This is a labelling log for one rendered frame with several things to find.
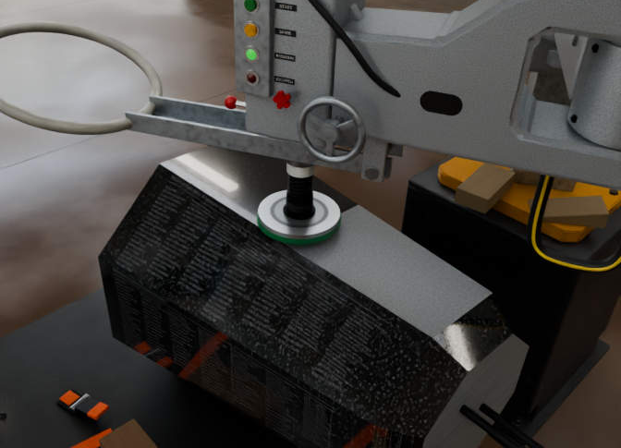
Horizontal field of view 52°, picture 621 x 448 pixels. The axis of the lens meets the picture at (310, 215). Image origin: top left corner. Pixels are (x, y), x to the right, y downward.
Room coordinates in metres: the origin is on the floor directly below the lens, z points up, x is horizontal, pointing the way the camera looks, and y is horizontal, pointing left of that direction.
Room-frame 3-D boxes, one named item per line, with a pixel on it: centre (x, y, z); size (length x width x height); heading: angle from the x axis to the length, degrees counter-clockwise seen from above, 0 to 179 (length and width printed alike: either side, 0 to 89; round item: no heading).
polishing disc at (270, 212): (1.37, 0.03, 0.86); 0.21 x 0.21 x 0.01
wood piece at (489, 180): (1.64, -0.52, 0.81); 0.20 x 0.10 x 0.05; 144
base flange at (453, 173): (1.79, -0.73, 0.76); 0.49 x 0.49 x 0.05; 46
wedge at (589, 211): (1.55, -0.74, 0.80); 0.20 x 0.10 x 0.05; 84
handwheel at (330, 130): (1.21, -0.04, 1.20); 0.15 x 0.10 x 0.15; 71
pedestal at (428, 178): (1.79, -0.73, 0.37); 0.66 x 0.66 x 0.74; 46
